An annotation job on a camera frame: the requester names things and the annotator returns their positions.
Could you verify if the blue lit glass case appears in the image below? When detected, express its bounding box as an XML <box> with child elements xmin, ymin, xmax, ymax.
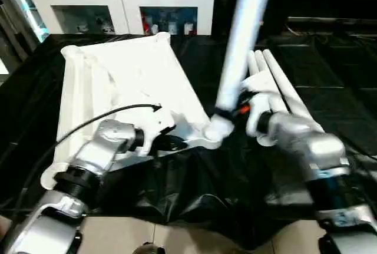
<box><xmin>0</xmin><ymin>0</ymin><xmax>49</xmax><ymax>42</ymax></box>

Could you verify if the black table mat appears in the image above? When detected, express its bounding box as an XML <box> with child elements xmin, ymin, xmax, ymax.
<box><xmin>0</xmin><ymin>33</ymin><xmax>377</xmax><ymax>249</ymax></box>

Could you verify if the white plastic table top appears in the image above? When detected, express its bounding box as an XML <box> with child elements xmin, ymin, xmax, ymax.
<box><xmin>40</xmin><ymin>32</ymin><xmax>236</xmax><ymax>191</ymax></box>

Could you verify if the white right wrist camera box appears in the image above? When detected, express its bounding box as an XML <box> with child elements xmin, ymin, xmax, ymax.
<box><xmin>244</xmin><ymin>91</ymin><xmax>277</xmax><ymax>138</ymax></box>

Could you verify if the white plastic table leg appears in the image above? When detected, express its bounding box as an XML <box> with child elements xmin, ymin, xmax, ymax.
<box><xmin>253</xmin><ymin>50</ymin><xmax>295</xmax><ymax>116</ymax></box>
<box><xmin>262</xmin><ymin>48</ymin><xmax>313</xmax><ymax>126</ymax></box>
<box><xmin>206</xmin><ymin>0</ymin><xmax>277</xmax><ymax>144</ymax></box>
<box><xmin>244</xmin><ymin>51</ymin><xmax>277</xmax><ymax>113</ymax></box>

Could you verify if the white glass-door cabinet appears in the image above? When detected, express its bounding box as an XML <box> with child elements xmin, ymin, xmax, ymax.
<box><xmin>27</xmin><ymin>0</ymin><xmax>216</xmax><ymax>37</ymax></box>

